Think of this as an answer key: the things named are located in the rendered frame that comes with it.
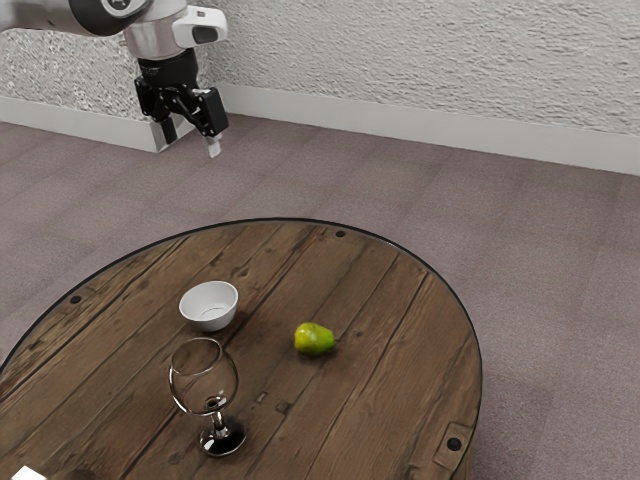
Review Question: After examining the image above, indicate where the white bowl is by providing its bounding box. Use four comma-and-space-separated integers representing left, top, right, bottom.
178, 280, 240, 333

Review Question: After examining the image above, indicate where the clear wine glass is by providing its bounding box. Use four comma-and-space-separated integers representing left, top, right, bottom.
167, 337, 248, 457

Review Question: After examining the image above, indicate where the green pear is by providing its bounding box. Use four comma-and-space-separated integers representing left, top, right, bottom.
293, 322, 337, 358

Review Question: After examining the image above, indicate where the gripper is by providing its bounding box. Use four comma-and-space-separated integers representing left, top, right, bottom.
133, 51, 232, 160

